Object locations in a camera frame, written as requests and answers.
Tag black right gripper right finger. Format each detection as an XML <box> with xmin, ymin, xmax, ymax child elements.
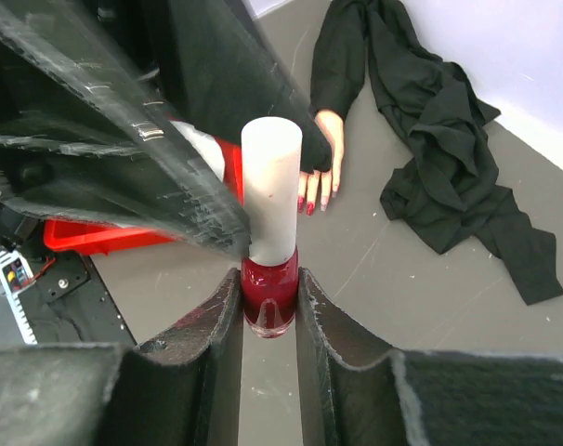
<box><xmin>296</xmin><ymin>269</ymin><xmax>563</xmax><ymax>445</ymax></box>

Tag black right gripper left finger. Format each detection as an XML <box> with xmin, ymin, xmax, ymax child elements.
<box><xmin>0</xmin><ymin>269</ymin><xmax>242</xmax><ymax>445</ymax></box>

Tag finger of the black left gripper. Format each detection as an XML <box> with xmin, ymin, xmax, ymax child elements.
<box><xmin>160</xmin><ymin>1</ymin><xmax>332</xmax><ymax>172</ymax></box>
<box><xmin>0</xmin><ymin>0</ymin><xmax>253</xmax><ymax>259</ymax></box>

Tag white nail polish cap brush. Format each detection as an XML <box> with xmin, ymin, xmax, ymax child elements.
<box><xmin>241</xmin><ymin>116</ymin><xmax>303</xmax><ymax>267</ymax></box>

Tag red nail polish bottle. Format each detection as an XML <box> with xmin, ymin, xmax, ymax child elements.
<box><xmin>241</xmin><ymin>249</ymin><xmax>299</xmax><ymax>338</ymax></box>

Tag mannequin hand with red nails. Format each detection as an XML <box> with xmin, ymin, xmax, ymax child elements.
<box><xmin>296</xmin><ymin>109</ymin><xmax>346</xmax><ymax>216</ymax></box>

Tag white paper plate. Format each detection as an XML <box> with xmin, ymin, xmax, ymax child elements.
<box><xmin>171</xmin><ymin>120</ymin><xmax>226</xmax><ymax>181</ymax></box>

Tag red plastic tray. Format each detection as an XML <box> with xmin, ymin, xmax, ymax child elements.
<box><xmin>43</xmin><ymin>137</ymin><xmax>245</xmax><ymax>256</ymax></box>

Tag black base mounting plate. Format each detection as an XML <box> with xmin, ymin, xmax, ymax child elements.
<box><xmin>20</xmin><ymin>252</ymin><xmax>136</xmax><ymax>347</ymax></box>

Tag black cloth garment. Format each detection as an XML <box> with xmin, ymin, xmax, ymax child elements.
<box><xmin>310</xmin><ymin>1</ymin><xmax>563</xmax><ymax>305</ymax></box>

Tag grey slotted cable duct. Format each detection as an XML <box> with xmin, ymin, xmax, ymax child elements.
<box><xmin>0</xmin><ymin>250</ymin><xmax>37</xmax><ymax>345</ymax></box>

